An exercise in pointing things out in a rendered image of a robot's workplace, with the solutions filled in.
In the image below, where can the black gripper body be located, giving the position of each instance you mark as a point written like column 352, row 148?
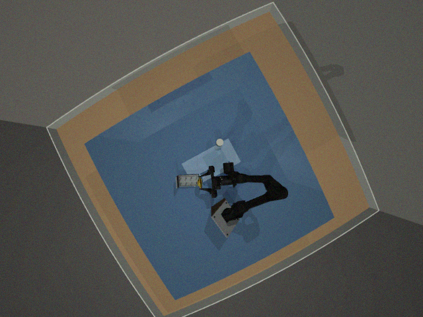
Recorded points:
column 213, row 191

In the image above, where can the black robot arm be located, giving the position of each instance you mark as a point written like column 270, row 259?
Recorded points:
column 275, row 191

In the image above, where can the dark grey dish rack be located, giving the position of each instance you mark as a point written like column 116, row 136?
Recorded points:
column 187, row 180

